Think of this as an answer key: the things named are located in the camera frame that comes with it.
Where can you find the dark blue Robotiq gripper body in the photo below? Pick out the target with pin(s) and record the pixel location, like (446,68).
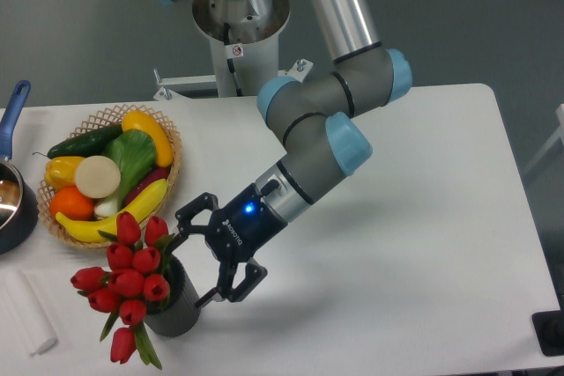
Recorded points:
(236,231)

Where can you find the dark grey ribbed vase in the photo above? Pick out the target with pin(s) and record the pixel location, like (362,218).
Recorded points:
(180,314)

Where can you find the red tulip bouquet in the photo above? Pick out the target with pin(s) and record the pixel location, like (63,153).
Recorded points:
(135,284)

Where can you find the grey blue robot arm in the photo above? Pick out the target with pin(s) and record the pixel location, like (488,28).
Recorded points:
(313,120)

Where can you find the purple eggplant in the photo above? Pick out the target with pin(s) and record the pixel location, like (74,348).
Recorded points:
(154,175)

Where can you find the green lettuce leaf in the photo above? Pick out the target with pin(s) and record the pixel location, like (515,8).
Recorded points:
(134,153)

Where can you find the yellow squash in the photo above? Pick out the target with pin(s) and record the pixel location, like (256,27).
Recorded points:
(144,122)

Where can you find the round cream disc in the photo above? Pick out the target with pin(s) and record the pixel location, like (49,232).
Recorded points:
(97,177)

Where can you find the yellow plastic banana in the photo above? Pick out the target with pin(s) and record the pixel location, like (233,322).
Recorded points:
(110,222)

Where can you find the green cucumber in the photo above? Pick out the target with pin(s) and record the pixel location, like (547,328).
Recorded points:
(84,145)

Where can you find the orange fruit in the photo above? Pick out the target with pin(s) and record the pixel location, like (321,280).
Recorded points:
(72,203)

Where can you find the yellow bell pepper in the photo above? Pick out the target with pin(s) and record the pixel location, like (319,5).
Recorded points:
(60,171)

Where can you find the white rolled cloth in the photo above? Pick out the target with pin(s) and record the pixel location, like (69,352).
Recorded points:
(27,314)

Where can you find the black device at edge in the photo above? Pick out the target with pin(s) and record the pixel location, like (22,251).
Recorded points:
(548,326)

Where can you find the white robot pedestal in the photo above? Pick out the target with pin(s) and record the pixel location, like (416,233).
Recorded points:
(238,70)

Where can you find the blue handled saucepan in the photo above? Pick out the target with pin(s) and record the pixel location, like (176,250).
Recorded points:
(19,208)

